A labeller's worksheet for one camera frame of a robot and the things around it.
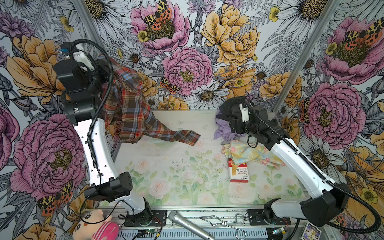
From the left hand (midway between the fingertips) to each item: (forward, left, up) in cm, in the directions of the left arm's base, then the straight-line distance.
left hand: (109, 65), depth 58 cm
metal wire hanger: (-43, -55, -57) cm, 90 cm away
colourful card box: (-49, -85, -55) cm, 112 cm away
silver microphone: (-43, -23, -53) cm, 72 cm away
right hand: (-6, -55, -29) cm, 62 cm away
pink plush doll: (-45, +13, -48) cm, 67 cm away
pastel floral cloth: (-9, -60, -52) cm, 80 cm away
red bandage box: (-22, -57, -52) cm, 80 cm away
